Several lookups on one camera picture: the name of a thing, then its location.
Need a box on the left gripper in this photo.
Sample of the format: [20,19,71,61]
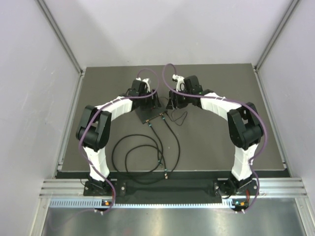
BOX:
[138,89,161,111]

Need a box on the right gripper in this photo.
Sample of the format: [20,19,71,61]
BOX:
[166,88,193,111]

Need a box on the thin black power cable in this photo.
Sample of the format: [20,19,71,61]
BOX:
[168,109,188,125]

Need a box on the dark grey network switch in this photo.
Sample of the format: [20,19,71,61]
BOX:
[135,105,167,124]

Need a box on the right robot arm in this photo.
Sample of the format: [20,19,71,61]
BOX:
[169,74,264,195]

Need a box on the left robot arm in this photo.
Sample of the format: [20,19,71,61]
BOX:
[76,77,158,195]

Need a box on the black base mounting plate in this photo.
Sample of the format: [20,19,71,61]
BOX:
[83,178,260,205]

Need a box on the black ethernet cable right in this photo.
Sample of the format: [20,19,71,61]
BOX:
[159,113,182,178]

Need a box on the black ethernet cable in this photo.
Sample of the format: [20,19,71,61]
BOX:
[159,113,182,178]
[112,120,163,184]

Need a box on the black ethernet cable left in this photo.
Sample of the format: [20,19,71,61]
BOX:
[112,120,163,184]

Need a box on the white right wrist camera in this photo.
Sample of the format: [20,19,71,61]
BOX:
[172,74,186,92]

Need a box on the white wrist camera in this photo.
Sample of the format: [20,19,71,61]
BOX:
[172,74,186,92]
[136,77,151,93]

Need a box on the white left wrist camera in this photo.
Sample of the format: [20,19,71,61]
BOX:
[136,77,151,93]

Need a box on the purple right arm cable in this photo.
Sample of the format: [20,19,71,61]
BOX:
[162,63,269,213]

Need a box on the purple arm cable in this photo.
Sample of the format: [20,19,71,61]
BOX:
[48,68,160,232]
[162,63,269,213]

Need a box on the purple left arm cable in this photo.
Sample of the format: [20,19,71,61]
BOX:
[48,68,160,232]

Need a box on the slotted grey cable duct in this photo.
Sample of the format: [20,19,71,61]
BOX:
[49,198,245,209]

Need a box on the aluminium front frame rail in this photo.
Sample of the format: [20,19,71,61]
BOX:
[39,177,307,203]

